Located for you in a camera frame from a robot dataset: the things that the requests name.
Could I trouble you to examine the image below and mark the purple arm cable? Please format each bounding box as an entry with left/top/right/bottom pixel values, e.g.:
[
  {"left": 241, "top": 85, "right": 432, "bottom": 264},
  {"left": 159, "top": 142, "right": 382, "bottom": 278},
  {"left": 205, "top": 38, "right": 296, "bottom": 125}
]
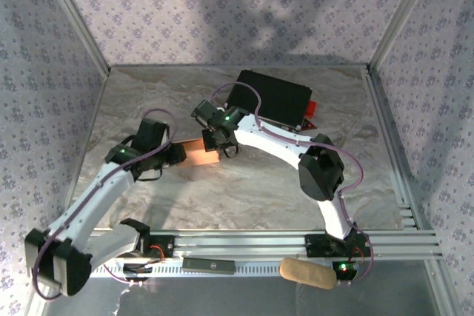
[
  {"left": 31, "top": 107, "right": 178, "bottom": 300},
  {"left": 213, "top": 81, "right": 364, "bottom": 236}
]

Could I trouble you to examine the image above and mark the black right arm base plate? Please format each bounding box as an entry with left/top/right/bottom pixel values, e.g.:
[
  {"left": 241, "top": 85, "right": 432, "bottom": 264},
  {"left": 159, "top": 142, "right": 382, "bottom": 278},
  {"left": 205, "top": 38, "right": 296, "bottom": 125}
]
[{"left": 304, "top": 233, "right": 373, "bottom": 258}]

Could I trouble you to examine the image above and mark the silver aluminium mounting rail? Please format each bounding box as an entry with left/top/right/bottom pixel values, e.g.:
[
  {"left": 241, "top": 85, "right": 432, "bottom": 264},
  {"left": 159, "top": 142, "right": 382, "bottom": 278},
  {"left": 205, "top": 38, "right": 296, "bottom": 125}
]
[{"left": 88, "top": 230, "right": 444, "bottom": 262}]

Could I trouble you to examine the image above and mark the black board with green light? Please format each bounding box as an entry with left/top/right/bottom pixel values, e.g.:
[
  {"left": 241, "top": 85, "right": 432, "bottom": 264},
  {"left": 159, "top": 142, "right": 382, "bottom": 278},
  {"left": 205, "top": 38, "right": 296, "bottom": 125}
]
[{"left": 332, "top": 260, "right": 358, "bottom": 282}]

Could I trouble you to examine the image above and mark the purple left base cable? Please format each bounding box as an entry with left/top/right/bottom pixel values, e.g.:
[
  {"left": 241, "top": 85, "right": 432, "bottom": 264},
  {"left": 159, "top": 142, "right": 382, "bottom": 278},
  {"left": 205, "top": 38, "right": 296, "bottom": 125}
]
[{"left": 101, "top": 263, "right": 146, "bottom": 288}]

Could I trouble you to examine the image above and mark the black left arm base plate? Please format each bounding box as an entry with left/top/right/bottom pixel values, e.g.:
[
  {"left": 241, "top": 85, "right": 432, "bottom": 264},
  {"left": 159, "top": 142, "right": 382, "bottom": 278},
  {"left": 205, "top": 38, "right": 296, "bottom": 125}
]
[{"left": 138, "top": 233, "right": 176, "bottom": 260}]

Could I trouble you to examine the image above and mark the black plug connector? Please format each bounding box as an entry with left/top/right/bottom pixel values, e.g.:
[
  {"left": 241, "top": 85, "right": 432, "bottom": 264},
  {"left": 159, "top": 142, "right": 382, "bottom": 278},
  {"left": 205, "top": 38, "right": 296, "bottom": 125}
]
[{"left": 123, "top": 262, "right": 153, "bottom": 280}]

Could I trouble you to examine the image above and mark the grey metal frame post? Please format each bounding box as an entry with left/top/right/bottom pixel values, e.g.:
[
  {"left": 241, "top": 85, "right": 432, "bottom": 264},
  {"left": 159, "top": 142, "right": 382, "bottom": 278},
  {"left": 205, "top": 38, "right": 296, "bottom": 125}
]
[
  {"left": 36, "top": 0, "right": 111, "bottom": 75},
  {"left": 368, "top": 0, "right": 441, "bottom": 73}
]

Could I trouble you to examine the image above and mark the grey metal side rail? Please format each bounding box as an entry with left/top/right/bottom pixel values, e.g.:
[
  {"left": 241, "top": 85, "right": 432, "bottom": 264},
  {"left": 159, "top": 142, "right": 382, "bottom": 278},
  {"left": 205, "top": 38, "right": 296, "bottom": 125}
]
[{"left": 364, "top": 66, "right": 423, "bottom": 231}]

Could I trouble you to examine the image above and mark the grey metal shelf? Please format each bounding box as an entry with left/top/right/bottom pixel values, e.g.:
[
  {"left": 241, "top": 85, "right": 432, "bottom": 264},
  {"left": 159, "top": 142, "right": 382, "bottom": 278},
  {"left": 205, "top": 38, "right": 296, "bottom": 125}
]
[{"left": 27, "top": 258, "right": 464, "bottom": 316}]

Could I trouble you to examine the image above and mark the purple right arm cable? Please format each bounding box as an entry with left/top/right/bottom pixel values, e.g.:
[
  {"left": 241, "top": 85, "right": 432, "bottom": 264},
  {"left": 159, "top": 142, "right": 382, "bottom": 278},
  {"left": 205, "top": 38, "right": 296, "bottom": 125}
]
[{"left": 213, "top": 81, "right": 364, "bottom": 236}]

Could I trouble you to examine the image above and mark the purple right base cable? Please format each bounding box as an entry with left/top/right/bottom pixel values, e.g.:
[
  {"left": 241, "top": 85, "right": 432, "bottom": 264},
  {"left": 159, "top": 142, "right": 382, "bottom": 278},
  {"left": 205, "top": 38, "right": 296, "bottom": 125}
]
[{"left": 347, "top": 234, "right": 375, "bottom": 287}]

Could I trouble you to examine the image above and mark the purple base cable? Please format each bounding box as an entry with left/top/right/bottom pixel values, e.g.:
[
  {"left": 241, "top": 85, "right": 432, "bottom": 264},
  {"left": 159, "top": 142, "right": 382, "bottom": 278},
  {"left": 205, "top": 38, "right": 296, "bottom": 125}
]
[
  {"left": 101, "top": 263, "right": 146, "bottom": 288},
  {"left": 347, "top": 234, "right": 375, "bottom": 287}
]

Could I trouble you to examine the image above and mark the small black rectangular device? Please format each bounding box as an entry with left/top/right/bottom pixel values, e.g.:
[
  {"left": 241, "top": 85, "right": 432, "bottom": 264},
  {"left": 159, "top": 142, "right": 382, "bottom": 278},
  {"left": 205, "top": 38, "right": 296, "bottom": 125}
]
[{"left": 181, "top": 256, "right": 236, "bottom": 276}]

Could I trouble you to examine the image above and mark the brown paper box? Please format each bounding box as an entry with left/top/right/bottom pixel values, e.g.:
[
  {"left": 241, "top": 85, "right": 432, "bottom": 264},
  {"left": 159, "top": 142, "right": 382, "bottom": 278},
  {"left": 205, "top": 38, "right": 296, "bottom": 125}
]
[{"left": 179, "top": 137, "right": 221, "bottom": 167}]

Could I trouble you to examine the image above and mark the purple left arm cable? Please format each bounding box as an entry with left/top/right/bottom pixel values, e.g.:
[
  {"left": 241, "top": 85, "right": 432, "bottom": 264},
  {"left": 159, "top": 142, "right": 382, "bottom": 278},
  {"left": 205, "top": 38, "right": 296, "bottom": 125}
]
[{"left": 31, "top": 107, "right": 178, "bottom": 300}]

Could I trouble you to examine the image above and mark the black case with silver latches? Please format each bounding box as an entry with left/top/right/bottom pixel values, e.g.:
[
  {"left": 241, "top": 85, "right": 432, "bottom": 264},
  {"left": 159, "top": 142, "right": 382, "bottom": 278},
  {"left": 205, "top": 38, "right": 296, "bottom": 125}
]
[{"left": 224, "top": 69, "right": 314, "bottom": 132}]

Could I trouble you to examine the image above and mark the white slotted cable duct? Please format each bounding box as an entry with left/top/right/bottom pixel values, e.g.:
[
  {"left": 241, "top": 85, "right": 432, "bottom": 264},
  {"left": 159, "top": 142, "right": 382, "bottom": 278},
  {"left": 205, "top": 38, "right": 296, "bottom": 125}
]
[{"left": 88, "top": 256, "right": 357, "bottom": 280}]

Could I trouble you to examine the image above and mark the tan foam pad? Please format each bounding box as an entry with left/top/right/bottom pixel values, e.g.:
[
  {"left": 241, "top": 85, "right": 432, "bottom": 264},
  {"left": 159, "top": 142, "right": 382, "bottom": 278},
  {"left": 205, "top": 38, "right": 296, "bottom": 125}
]
[{"left": 279, "top": 256, "right": 338, "bottom": 290}]

